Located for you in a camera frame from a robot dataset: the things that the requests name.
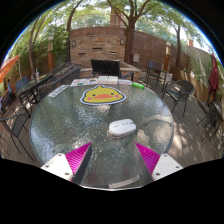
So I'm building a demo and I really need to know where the white lettered label plate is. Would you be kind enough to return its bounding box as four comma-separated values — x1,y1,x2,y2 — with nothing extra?
47,84,70,98

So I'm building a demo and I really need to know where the dark outdoor side table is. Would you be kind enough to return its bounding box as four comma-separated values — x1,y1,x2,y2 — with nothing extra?
17,72,54,105

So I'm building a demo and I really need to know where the forked trunk tree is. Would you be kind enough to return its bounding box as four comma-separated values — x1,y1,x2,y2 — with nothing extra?
106,0,152,65

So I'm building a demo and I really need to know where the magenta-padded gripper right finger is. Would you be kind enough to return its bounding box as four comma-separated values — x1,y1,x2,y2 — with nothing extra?
133,142,184,184

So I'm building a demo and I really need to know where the yellow duck mouse pad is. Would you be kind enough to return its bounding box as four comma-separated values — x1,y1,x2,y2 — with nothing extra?
80,84,128,106

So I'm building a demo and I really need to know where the red closed parasol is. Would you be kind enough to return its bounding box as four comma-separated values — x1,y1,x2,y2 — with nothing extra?
207,53,220,102

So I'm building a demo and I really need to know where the small white and blue box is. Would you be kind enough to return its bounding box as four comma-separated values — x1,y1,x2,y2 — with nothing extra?
118,79,133,86

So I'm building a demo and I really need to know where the black slatted chair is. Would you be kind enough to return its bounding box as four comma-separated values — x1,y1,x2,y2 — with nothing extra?
90,59,135,81

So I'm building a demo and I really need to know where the blue-backed folding chair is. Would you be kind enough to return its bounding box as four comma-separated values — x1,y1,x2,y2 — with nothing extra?
145,60,165,88

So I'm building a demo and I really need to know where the green oblong object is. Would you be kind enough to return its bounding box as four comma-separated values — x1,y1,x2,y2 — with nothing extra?
131,81,146,90

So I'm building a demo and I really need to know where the dark woven armchair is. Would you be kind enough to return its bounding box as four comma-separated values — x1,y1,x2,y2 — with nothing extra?
37,66,82,100
49,61,76,76

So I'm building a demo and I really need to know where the dark round-backed patio chair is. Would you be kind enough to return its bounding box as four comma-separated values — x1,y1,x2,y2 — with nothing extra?
162,79,195,118

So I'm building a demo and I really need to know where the orange parasol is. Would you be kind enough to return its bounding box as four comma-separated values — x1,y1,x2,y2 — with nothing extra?
0,54,21,85

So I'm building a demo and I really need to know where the wooden lantern post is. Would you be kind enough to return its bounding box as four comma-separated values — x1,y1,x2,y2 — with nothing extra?
47,35,55,72
163,41,172,73

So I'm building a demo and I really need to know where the dark metal mesh chair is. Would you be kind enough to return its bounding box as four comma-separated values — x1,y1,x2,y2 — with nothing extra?
0,106,35,162

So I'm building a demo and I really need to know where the white computer mouse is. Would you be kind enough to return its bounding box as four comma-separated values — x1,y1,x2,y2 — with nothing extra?
108,118,137,139

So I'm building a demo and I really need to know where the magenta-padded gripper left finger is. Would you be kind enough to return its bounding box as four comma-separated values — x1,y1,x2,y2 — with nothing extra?
40,142,93,186

